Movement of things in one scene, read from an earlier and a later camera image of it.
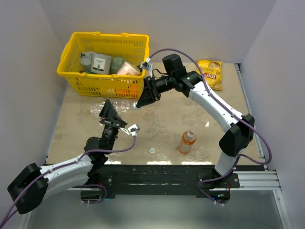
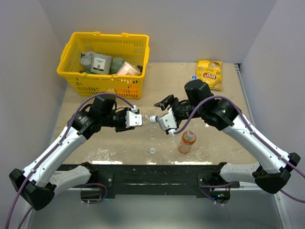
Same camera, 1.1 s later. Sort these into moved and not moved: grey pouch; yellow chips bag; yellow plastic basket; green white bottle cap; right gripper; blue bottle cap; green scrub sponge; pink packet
Moved: right gripper; blue bottle cap
Not moved: grey pouch; green scrub sponge; yellow plastic basket; pink packet; green white bottle cap; yellow chips bag
